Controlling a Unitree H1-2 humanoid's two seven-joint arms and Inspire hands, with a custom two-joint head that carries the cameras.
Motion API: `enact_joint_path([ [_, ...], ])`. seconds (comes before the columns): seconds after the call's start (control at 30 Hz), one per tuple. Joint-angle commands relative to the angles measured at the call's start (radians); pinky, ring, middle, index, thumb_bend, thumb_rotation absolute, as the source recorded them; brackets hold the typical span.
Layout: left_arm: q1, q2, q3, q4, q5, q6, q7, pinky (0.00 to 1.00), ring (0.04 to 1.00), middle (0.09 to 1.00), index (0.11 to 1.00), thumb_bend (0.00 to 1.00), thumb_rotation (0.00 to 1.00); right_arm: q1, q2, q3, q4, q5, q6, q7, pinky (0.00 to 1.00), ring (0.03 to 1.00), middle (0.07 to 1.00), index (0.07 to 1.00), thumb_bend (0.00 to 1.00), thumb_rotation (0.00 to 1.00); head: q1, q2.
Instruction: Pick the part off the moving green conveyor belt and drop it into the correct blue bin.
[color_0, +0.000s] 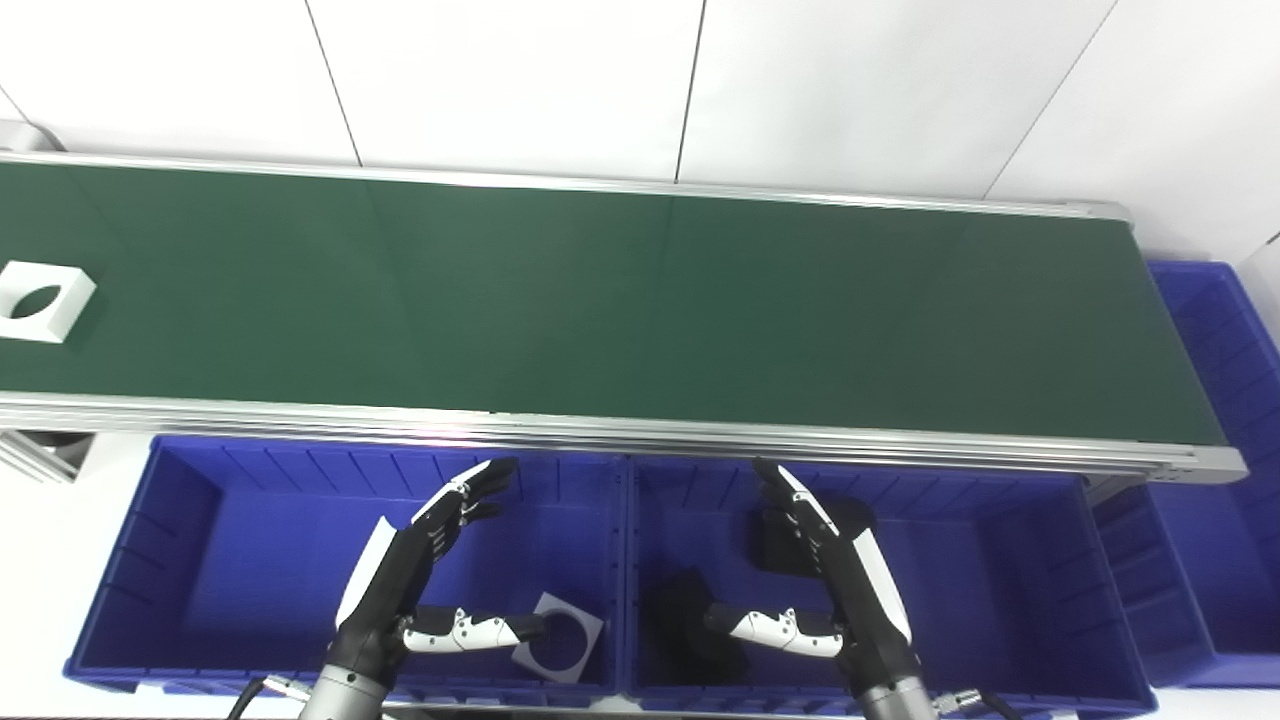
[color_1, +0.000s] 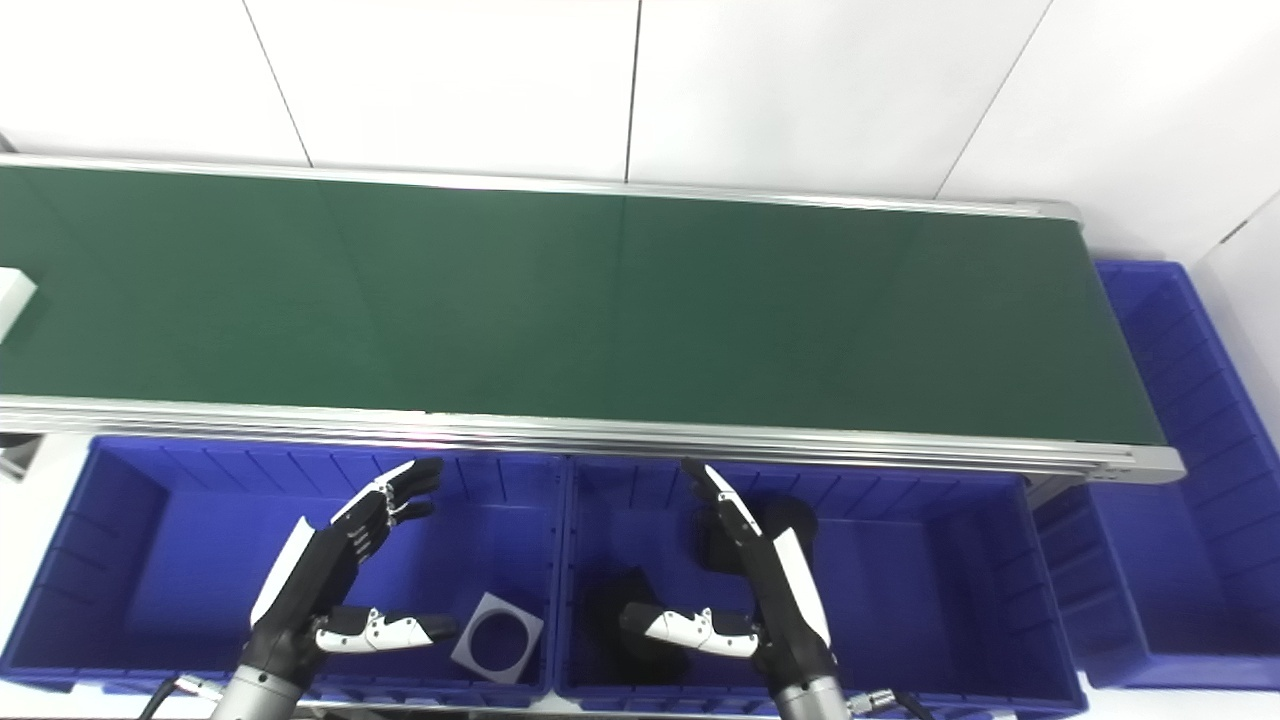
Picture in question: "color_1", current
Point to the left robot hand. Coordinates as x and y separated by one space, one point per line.
310 590

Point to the green conveyor belt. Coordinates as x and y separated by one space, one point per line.
620 436
600 310

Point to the white square part with hole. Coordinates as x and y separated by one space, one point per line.
12 295
468 655

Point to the black round part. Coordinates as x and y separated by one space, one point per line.
615 590
790 520

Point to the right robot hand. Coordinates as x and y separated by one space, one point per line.
790 610

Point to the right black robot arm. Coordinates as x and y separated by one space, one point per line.
812 700

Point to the blue plastic bin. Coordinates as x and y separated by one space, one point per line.
900 590
1180 560
190 560

